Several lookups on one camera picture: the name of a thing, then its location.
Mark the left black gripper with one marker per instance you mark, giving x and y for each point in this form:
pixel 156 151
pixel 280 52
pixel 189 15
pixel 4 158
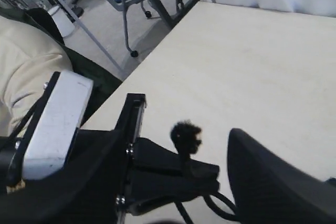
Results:
pixel 114 155

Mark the white waste bin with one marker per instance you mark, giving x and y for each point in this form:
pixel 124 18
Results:
pixel 63 23

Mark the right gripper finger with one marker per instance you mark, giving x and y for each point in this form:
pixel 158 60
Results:
pixel 266 189

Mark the grey metal frame leg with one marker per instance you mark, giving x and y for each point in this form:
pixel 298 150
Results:
pixel 93 38

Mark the person in beige trousers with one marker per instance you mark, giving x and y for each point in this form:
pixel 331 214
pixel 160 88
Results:
pixel 32 49

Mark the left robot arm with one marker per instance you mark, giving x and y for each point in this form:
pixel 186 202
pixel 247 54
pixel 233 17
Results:
pixel 49 200

